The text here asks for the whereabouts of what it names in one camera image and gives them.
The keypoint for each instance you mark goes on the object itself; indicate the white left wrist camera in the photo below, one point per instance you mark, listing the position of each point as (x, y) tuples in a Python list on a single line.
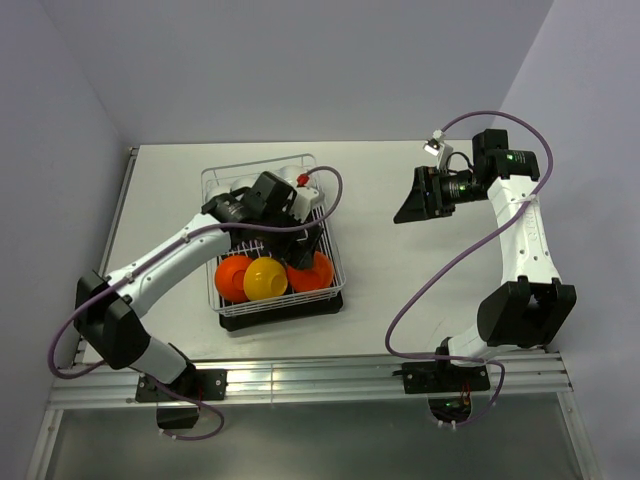
[(306, 198)]

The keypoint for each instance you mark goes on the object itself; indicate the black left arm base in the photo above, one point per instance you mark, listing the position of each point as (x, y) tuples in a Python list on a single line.
[(183, 403)]

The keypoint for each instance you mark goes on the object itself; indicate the black drip tray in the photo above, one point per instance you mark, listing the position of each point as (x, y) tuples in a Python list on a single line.
[(292, 304)]

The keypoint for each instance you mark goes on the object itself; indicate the yellow plastic bowl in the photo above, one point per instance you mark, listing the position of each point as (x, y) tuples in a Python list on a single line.
[(265, 278)]

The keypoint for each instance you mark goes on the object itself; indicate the orange plastic bowl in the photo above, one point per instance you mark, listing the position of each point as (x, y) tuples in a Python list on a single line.
[(320, 276), (229, 278)]

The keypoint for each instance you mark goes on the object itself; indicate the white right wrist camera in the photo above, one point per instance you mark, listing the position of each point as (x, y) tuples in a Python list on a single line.
[(437, 147)]

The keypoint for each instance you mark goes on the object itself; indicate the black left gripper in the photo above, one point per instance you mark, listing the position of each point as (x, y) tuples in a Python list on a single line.
[(300, 256)]

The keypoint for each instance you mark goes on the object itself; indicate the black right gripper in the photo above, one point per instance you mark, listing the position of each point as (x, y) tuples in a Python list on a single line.
[(420, 205)]

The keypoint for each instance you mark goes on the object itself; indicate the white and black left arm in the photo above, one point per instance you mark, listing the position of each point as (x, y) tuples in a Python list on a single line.
[(274, 210)]

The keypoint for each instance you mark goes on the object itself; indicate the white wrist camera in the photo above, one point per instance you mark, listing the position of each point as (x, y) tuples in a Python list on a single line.
[(306, 198), (437, 147)]

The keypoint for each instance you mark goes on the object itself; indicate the white wire dish rack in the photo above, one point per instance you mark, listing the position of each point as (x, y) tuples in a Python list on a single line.
[(227, 175)]

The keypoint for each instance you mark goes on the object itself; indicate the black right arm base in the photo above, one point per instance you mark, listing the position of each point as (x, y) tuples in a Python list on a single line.
[(447, 386)]

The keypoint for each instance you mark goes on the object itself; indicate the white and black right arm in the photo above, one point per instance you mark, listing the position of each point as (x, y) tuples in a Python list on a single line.
[(532, 302)]

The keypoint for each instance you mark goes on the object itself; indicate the aluminium frame rail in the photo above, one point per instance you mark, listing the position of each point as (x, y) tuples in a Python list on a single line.
[(311, 380)]

